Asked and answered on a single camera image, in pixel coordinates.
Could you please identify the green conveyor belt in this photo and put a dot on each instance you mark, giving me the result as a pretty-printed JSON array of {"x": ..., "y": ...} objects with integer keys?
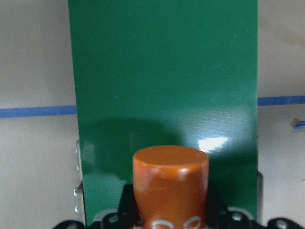
[{"x": 165, "y": 72}]

